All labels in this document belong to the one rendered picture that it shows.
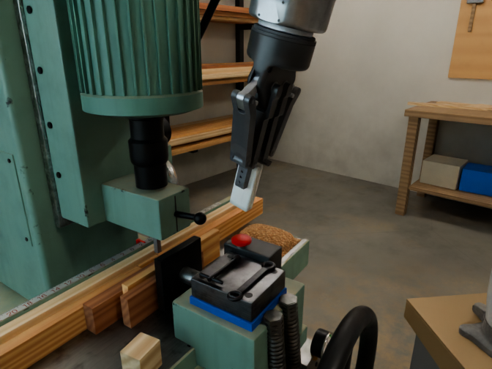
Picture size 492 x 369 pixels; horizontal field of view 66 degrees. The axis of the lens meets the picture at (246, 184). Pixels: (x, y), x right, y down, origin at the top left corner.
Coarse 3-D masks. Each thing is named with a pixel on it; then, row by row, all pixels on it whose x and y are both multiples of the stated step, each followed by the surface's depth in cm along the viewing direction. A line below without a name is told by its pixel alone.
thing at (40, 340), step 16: (256, 208) 90; (224, 224) 80; (240, 224) 85; (80, 304) 54; (48, 320) 51; (64, 320) 51; (80, 320) 54; (16, 336) 48; (32, 336) 48; (48, 336) 50; (64, 336) 52; (0, 352) 45; (16, 352) 47; (32, 352) 48; (48, 352) 50; (0, 368) 45; (16, 368) 47
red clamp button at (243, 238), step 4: (232, 236) 56; (236, 236) 55; (240, 236) 55; (244, 236) 55; (248, 236) 55; (232, 240) 55; (236, 240) 54; (240, 240) 54; (244, 240) 54; (248, 240) 54; (236, 244) 54; (240, 244) 54; (244, 244) 54; (248, 244) 54
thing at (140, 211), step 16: (128, 176) 67; (112, 192) 62; (128, 192) 60; (144, 192) 60; (160, 192) 60; (176, 192) 60; (112, 208) 64; (128, 208) 61; (144, 208) 59; (160, 208) 57; (176, 208) 60; (128, 224) 62; (144, 224) 60; (160, 224) 58; (176, 224) 61; (160, 240) 59
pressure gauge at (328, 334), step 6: (318, 330) 84; (324, 330) 85; (318, 336) 83; (324, 336) 83; (330, 336) 85; (312, 342) 83; (318, 342) 82; (324, 342) 82; (312, 348) 83; (318, 348) 82; (324, 348) 83; (312, 354) 84; (318, 354) 82
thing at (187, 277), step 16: (192, 240) 60; (160, 256) 56; (176, 256) 57; (192, 256) 60; (160, 272) 55; (176, 272) 58; (192, 272) 58; (160, 288) 56; (176, 288) 59; (160, 304) 57
